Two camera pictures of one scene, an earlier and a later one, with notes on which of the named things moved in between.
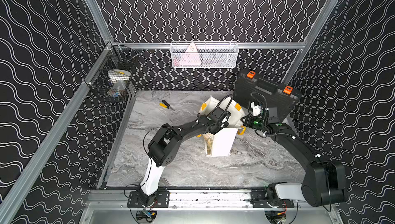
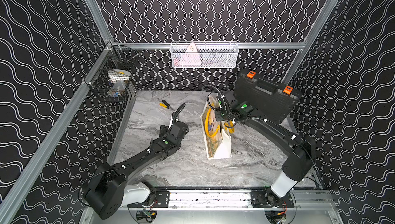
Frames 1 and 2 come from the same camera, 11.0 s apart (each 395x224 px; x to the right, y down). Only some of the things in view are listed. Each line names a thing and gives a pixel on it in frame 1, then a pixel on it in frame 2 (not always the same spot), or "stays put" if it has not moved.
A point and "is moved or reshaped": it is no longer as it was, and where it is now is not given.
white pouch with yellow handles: (220, 144) is moved or reshaped
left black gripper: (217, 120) -> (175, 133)
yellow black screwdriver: (165, 104) stays put
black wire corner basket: (110, 76) stays put
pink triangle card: (191, 57) stays put
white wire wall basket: (204, 54) stays put
